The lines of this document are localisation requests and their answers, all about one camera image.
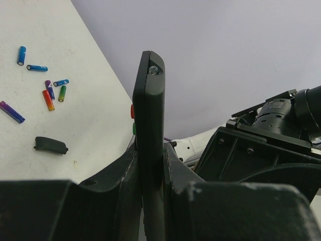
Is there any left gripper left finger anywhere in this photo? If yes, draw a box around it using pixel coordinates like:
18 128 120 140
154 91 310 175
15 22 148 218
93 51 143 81
1 147 140 240

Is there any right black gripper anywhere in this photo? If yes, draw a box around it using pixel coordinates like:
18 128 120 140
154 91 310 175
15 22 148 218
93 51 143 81
195 124 320 201

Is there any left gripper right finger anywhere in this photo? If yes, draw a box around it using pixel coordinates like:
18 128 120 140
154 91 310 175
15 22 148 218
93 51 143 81
164 143 318 240

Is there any black battery cover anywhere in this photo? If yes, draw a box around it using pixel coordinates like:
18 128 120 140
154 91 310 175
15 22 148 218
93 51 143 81
34 137 68 155

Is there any black TV remote control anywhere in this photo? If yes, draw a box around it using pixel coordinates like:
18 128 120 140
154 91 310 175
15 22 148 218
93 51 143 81
132 51 166 240

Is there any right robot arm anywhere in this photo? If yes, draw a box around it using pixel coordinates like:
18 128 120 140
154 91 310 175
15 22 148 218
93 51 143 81
171 87 320 201

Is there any red yellow battery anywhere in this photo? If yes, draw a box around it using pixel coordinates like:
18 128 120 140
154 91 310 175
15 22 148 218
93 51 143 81
42 90 55 111

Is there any green yellow battery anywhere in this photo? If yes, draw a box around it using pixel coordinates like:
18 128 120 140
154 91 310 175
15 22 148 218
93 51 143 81
58 85 67 102

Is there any purple blue battery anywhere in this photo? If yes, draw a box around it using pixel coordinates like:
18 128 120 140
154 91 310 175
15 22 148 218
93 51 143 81
0 101 26 124

